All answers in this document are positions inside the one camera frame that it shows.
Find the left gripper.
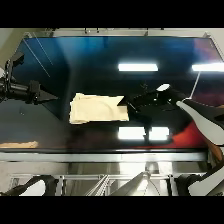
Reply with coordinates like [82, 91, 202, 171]
[27, 79, 43, 105]

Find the cream T-shirt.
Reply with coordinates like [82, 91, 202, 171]
[68, 92, 130, 125]

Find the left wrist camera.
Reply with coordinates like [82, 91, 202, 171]
[4, 51, 25, 83]

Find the silver frame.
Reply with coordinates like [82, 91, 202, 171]
[0, 28, 224, 197]

